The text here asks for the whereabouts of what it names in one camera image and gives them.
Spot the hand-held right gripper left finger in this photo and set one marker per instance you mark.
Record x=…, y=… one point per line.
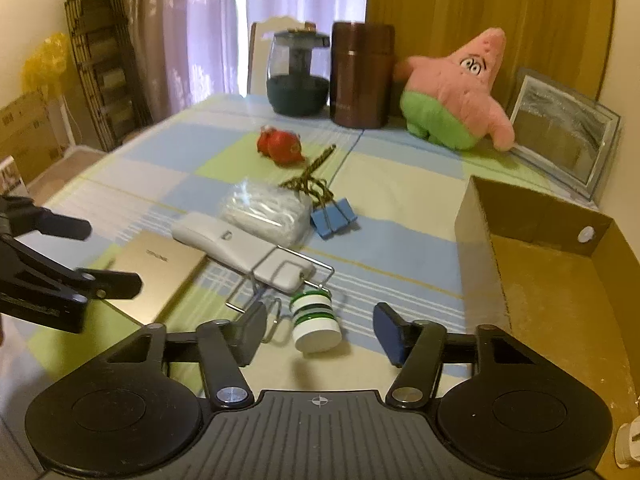
x=255, y=331

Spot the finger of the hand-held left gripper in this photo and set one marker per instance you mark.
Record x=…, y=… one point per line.
x=60, y=226
x=112, y=286

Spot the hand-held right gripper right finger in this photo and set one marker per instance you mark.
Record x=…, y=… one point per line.
x=387, y=331

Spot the gold box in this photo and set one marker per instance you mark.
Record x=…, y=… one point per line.
x=150, y=275

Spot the white green-striped bottle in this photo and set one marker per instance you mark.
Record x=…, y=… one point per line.
x=315, y=330

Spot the clear bag of white picks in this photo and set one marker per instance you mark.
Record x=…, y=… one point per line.
x=265, y=212

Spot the blue binder clip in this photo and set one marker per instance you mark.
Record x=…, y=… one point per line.
x=332, y=222

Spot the brown cardboard box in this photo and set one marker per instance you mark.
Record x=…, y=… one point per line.
x=550, y=300

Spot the printed paper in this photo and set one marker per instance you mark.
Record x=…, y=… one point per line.
x=9, y=175

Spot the checked pastel tablecloth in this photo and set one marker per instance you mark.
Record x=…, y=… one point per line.
x=400, y=240

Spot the white remote control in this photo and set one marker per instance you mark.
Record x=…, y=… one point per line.
x=220, y=242

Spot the brown cardboard carton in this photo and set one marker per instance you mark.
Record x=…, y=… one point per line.
x=25, y=135

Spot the yellow plastic bag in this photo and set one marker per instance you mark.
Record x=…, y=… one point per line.
x=45, y=65

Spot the small red toy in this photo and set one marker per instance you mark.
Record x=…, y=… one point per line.
x=282, y=147

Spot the pink starfish plush toy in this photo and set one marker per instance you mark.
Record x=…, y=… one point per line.
x=450, y=100

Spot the glass jar with dark base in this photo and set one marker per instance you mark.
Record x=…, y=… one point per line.
x=295, y=92

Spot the sheer pale curtain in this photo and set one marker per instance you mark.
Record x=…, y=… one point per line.
x=200, y=25

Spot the brown metal canister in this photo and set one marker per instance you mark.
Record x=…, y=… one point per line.
x=362, y=80

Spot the cream wooden chair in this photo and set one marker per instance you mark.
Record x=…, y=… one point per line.
x=257, y=60

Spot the small white plastic object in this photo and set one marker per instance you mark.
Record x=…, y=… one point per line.
x=631, y=442

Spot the silver picture frame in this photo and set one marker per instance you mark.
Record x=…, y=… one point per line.
x=560, y=130

